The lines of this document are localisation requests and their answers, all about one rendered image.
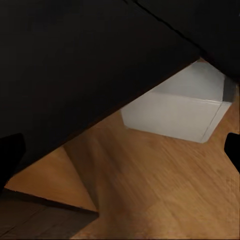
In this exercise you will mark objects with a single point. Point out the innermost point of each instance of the desk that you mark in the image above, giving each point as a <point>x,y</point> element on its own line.
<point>66,65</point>

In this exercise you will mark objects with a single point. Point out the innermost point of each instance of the cabinet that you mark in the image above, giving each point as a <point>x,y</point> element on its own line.
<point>46,201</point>

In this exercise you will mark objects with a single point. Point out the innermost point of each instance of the desktop computer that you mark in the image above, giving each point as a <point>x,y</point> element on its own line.
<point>189,105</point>

